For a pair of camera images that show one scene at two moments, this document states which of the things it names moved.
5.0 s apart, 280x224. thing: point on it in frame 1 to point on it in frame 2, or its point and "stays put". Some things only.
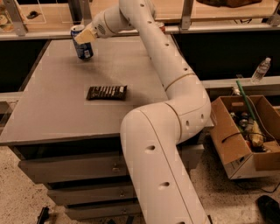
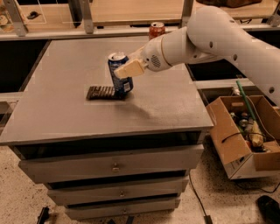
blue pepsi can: (84, 51) to (122, 85)
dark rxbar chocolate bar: (107, 93) stays put
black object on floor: (269, 209) stays put
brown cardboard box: (245, 144) stays put
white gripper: (98, 28) to (152, 58)
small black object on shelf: (32, 14) stays put
